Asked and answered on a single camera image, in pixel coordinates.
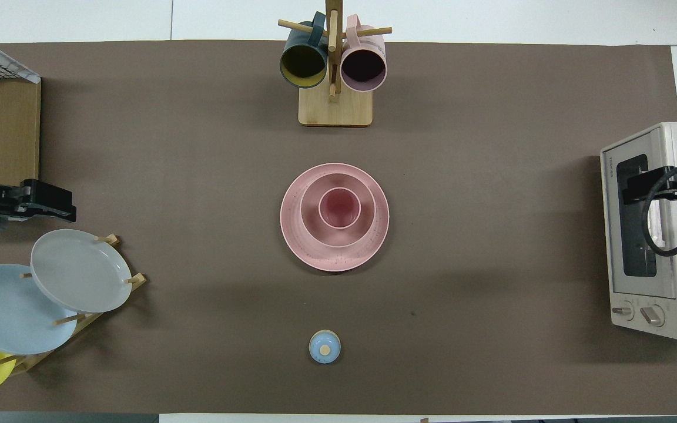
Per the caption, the pink bowl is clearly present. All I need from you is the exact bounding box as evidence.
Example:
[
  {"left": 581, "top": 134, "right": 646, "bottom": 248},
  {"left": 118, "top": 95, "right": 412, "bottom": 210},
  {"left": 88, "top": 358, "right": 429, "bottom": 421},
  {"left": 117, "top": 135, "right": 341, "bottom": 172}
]
[{"left": 300, "top": 173, "right": 377, "bottom": 248}]

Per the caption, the pink cup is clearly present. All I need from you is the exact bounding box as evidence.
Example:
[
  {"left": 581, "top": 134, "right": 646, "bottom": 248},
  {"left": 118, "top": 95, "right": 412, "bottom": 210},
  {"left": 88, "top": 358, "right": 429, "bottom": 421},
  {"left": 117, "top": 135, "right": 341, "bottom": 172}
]
[{"left": 319, "top": 187, "right": 362, "bottom": 230}]

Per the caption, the beige toaster oven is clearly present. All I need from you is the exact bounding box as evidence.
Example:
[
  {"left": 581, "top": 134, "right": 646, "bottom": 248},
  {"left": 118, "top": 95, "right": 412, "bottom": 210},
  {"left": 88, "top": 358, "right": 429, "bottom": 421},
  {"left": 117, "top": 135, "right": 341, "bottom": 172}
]
[{"left": 600, "top": 122, "right": 677, "bottom": 341}]

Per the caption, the grey plate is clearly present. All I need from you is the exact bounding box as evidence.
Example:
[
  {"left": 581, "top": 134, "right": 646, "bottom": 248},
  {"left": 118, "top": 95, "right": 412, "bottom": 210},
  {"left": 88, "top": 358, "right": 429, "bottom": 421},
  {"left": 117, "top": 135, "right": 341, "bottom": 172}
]
[{"left": 31, "top": 229, "right": 133, "bottom": 314}]

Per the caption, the wooden shelf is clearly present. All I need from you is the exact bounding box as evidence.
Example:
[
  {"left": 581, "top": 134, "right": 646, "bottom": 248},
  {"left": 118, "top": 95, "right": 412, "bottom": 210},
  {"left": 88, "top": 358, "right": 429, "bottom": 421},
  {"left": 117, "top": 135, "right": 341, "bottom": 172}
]
[{"left": 0, "top": 44, "right": 42, "bottom": 187}]

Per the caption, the wooden plate rack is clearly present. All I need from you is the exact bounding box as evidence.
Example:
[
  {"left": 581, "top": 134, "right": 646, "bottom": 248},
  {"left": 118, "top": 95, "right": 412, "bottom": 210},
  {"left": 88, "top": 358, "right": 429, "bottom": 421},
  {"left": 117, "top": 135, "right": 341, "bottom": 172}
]
[{"left": 0, "top": 233, "right": 147, "bottom": 377}]

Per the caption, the light blue plate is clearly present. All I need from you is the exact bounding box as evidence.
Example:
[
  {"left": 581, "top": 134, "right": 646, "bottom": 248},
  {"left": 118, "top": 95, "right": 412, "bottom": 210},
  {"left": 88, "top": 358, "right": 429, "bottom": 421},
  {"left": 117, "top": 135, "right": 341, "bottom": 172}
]
[{"left": 0, "top": 264, "right": 79, "bottom": 355}]

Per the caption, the brown table mat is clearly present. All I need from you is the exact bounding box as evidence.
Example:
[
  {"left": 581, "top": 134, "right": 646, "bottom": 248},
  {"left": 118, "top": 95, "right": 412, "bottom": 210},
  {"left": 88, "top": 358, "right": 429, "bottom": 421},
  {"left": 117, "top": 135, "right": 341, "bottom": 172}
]
[{"left": 0, "top": 40, "right": 677, "bottom": 415}]

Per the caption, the dark teal mug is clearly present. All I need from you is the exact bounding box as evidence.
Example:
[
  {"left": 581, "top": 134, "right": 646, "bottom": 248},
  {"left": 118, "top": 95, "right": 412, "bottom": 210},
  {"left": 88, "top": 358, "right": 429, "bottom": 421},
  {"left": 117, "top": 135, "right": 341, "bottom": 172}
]
[{"left": 280, "top": 13, "right": 329, "bottom": 89}]

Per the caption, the pink plate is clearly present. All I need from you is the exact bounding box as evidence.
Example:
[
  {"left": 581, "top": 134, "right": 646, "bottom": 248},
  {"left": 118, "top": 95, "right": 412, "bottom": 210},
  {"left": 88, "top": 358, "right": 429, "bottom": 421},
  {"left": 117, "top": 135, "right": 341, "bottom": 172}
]
[{"left": 280, "top": 163, "right": 390, "bottom": 273}]

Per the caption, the wooden mug tree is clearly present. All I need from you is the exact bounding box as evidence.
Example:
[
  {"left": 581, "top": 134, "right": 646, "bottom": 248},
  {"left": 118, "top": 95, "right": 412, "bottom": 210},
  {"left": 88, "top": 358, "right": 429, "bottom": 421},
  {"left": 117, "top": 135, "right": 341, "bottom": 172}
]
[{"left": 278, "top": 0, "right": 393, "bottom": 127}]

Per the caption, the pink mug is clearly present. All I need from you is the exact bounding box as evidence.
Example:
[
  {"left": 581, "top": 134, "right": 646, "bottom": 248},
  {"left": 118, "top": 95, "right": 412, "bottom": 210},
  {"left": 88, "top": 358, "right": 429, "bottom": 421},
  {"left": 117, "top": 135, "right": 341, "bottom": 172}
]
[{"left": 340, "top": 15, "right": 387, "bottom": 93}]

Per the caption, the black wire basket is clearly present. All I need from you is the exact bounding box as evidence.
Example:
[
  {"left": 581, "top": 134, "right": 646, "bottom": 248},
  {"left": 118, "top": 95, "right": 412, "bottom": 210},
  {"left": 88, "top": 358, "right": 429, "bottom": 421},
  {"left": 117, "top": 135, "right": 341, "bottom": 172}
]
[{"left": 0, "top": 52, "right": 38, "bottom": 84}]

